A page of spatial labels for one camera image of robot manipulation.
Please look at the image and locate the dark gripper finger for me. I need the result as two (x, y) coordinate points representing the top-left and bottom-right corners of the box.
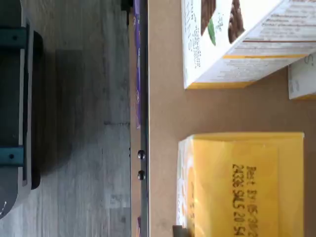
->
(172, 225), (190, 237)

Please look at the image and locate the yellow cereal box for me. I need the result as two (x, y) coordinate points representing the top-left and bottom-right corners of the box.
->
(175, 131), (306, 237)

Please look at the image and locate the wooden shelf board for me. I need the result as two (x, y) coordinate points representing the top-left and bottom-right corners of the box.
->
(147, 0), (316, 237)

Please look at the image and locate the grey metal shelf beam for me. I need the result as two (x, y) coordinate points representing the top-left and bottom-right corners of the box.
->
(139, 0), (150, 237)

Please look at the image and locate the white cookie box yellow trim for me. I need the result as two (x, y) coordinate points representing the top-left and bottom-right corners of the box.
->
(181, 0), (316, 90)

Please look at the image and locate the teal metal base frame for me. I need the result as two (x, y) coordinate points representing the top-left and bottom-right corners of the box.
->
(0, 26), (28, 169)

